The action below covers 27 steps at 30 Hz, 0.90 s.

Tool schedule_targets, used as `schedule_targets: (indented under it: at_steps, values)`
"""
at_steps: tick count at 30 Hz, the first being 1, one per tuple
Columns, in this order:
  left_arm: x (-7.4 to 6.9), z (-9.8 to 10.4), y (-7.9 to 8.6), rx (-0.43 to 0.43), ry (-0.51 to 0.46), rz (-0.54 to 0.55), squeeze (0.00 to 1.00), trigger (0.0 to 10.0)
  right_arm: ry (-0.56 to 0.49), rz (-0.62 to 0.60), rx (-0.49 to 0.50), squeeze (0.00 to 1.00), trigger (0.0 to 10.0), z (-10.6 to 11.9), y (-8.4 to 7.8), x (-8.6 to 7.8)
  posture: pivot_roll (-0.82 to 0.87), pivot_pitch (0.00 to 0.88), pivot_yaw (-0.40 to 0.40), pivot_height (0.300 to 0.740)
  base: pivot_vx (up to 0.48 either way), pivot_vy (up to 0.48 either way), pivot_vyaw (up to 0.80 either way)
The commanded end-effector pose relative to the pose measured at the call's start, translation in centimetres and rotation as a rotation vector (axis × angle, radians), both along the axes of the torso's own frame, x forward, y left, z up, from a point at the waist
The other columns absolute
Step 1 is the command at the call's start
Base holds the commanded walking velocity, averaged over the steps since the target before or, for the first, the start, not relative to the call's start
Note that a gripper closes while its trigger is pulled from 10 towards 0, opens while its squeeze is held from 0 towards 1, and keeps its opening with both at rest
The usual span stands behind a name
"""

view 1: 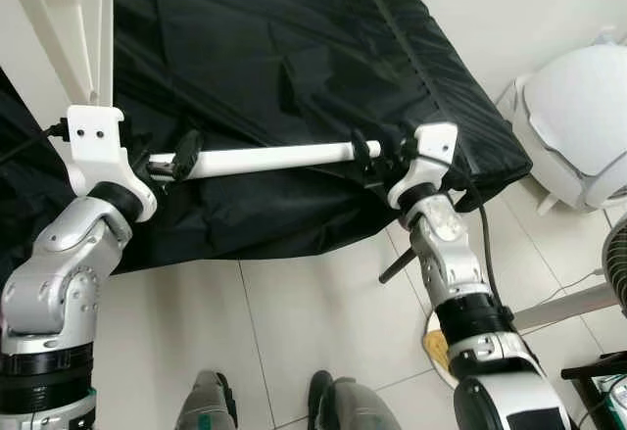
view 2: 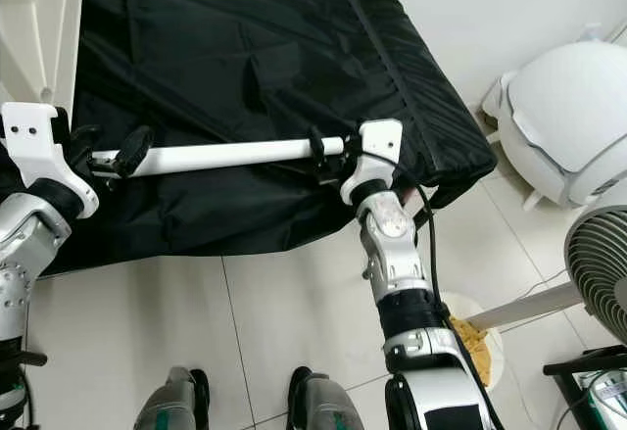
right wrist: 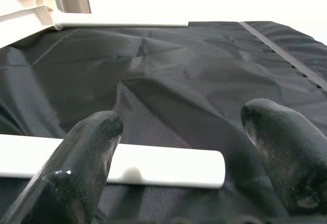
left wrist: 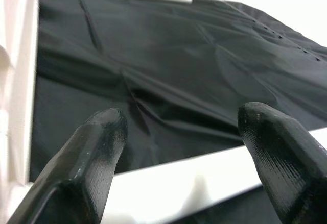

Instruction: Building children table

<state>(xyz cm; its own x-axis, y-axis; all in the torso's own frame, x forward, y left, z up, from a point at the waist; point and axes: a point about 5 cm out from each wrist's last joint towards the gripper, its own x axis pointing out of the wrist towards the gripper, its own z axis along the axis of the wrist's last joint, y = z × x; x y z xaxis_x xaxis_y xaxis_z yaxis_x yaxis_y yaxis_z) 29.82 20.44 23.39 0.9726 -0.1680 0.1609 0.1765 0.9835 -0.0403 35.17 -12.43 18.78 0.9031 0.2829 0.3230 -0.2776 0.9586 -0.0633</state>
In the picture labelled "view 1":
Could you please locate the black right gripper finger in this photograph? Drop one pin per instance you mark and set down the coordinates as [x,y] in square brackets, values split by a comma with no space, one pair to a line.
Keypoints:
[361,151]

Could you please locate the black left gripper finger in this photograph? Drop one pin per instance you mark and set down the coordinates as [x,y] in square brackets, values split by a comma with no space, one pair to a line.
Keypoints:
[137,146]
[186,153]

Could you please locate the white plastic table leg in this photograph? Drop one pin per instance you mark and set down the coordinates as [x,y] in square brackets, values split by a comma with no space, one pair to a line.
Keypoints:
[265,159]

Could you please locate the white plastic children table top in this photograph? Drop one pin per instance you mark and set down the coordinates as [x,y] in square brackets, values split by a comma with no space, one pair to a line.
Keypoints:
[78,19]

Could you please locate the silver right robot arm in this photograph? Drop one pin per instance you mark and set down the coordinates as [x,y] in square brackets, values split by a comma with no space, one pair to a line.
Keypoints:
[446,254]

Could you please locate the black-legged table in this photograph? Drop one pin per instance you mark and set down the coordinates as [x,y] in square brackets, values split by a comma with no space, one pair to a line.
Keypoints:
[397,265]

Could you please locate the white domed appliance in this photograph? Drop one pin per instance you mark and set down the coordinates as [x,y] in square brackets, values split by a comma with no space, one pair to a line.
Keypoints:
[578,117]

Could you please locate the mustard yellow cloth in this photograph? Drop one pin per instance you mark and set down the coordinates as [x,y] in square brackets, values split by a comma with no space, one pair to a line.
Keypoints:
[437,352]

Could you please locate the black floor stand leg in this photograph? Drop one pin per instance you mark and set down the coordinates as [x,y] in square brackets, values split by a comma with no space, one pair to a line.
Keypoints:
[593,364]

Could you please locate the grey robot right foot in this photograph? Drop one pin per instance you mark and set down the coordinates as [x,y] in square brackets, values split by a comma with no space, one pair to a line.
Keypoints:
[353,406]

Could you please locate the white green device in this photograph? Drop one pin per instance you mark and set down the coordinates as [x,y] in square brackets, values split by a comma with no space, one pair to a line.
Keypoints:
[612,396]

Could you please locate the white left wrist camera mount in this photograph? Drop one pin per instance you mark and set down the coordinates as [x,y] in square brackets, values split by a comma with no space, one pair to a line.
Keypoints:
[93,146]

